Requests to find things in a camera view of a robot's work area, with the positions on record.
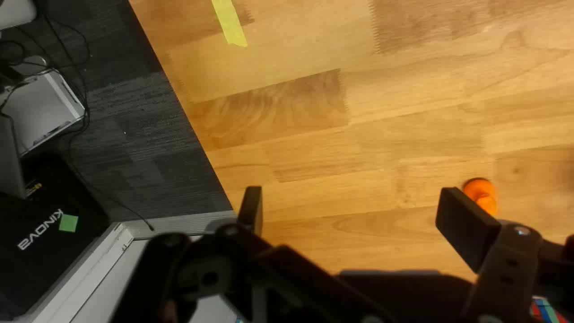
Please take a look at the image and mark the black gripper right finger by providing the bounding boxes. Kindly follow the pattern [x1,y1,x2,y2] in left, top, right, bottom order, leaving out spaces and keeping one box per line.
[435,185,574,323]

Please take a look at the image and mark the grey metal box device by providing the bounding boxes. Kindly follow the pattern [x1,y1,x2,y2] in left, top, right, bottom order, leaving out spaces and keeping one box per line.
[0,67,90,158]

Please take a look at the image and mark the silver aluminium case frame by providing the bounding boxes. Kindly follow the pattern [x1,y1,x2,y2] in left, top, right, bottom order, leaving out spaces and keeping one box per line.
[22,208,241,323]

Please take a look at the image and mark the yellow tape strip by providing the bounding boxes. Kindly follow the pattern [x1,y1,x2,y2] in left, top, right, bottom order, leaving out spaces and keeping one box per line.
[209,0,250,49]

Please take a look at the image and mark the green square sticker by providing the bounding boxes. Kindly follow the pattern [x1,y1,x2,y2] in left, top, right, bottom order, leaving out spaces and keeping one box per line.
[58,212,81,235]

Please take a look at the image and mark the thin black cable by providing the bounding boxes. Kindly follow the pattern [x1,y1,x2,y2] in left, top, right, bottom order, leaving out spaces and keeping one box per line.
[33,0,158,234]

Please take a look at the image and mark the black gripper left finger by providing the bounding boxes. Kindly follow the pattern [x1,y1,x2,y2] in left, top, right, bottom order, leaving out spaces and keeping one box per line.
[112,185,384,323]

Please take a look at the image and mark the orange carrot toy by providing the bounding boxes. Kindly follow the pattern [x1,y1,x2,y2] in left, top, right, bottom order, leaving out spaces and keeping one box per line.
[462,176,501,217]

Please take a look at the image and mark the white device corner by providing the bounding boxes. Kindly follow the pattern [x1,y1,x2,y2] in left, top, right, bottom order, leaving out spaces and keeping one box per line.
[0,0,40,33]

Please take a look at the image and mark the colourful striped label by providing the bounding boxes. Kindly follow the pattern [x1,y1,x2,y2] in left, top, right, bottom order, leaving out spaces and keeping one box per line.
[528,295,571,323]

